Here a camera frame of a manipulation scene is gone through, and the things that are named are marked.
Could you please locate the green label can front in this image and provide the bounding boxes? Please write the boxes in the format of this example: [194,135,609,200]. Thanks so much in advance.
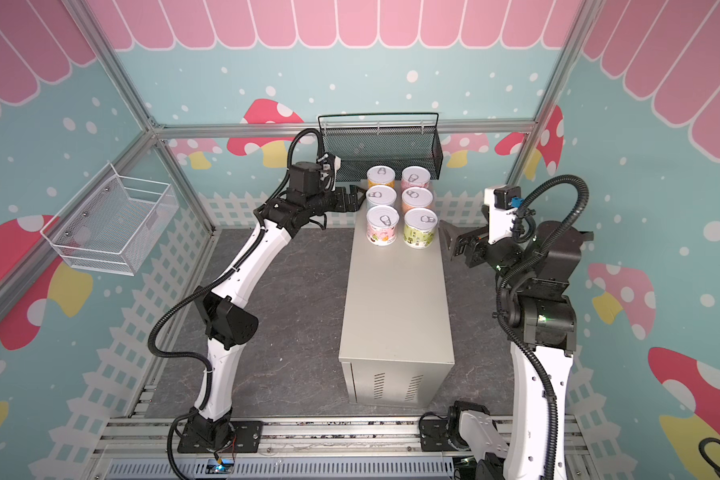
[403,208,439,249]

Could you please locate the beige label can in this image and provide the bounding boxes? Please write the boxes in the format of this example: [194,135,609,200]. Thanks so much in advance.
[366,205,400,246]

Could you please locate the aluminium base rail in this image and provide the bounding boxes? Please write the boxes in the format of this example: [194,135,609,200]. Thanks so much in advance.
[89,415,595,480]

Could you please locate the white lid can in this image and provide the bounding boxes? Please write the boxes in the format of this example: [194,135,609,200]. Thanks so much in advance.
[365,185,397,208]

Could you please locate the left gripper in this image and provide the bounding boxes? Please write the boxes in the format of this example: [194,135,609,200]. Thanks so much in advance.
[306,184,369,216]

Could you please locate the pink label can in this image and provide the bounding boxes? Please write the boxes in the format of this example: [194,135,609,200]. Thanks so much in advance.
[400,166,431,190]

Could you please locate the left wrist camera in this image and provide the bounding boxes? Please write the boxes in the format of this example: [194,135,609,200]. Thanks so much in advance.
[316,152,341,190]

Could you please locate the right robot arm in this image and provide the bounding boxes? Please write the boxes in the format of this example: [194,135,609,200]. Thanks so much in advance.
[440,174,593,479]

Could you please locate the orange label can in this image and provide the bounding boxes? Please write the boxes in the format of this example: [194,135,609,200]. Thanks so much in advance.
[400,187,434,213]

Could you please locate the beige metal cabinet counter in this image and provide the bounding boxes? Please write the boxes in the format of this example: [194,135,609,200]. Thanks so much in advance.
[338,206,455,408]

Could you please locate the yellow label can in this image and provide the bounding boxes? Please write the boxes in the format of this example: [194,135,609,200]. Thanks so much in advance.
[366,165,396,188]

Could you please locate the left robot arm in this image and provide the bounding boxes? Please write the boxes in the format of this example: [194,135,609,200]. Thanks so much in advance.
[147,128,365,453]

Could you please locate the white wire wall basket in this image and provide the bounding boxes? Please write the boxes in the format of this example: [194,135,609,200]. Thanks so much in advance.
[40,164,179,276]

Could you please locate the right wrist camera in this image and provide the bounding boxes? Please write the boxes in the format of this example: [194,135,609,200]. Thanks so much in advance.
[483,185,523,245]

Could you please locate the black mesh wall basket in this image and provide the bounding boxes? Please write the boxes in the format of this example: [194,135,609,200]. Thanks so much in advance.
[317,112,444,182]

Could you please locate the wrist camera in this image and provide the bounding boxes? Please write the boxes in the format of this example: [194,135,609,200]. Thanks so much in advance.
[483,185,523,245]
[316,152,341,190]

